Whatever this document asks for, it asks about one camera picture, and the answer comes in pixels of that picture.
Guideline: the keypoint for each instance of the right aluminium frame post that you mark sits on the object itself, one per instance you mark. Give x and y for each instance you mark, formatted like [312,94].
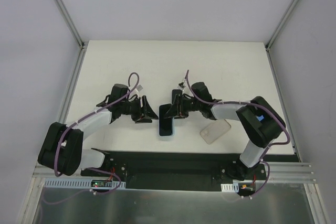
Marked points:
[284,19]

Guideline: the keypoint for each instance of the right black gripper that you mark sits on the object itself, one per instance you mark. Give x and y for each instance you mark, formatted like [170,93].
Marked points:
[178,105]

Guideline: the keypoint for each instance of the white slotted cable duct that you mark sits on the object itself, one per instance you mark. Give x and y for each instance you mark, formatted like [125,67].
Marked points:
[72,183]
[230,188]

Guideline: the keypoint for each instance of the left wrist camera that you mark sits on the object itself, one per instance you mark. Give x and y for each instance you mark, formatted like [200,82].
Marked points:
[139,88]

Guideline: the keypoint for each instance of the horizontal aluminium extrusion rail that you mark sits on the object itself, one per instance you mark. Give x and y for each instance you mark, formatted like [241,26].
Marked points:
[280,172]

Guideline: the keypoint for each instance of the left white slotted cable duct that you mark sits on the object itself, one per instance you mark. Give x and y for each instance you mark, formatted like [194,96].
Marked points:
[72,183]

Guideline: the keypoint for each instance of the aluminium frame post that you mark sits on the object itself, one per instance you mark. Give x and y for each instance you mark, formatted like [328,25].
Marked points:
[70,23]
[284,19]

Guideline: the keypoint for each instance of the clear translucent phone case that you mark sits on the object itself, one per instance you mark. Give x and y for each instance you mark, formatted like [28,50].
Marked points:
[215,130]

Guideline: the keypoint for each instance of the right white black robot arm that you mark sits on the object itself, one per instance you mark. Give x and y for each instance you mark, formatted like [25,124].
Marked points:
[260,121]

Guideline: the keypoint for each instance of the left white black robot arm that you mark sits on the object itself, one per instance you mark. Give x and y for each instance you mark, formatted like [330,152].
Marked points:
[62,149]

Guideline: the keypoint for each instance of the light blue phone case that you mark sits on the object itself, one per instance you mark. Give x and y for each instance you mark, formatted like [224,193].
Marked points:
[166,131]

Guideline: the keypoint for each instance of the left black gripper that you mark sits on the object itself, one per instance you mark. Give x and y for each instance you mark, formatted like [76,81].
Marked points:
[142,108]

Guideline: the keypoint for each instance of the dark blue phone case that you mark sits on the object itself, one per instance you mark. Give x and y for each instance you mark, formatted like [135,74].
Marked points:
[260,118]

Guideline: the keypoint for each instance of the black smartphone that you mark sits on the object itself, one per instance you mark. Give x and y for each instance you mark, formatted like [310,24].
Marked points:
[166,125]
[176,96]

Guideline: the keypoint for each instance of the right white slotted cable duct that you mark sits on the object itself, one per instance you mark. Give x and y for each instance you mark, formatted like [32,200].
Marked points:
[230,188]

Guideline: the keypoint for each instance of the left aluminium frame post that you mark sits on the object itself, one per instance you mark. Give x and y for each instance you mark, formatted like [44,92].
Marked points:
[70,23]

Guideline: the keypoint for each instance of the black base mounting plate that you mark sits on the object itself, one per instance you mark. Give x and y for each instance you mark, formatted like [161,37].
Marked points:
[176,171]

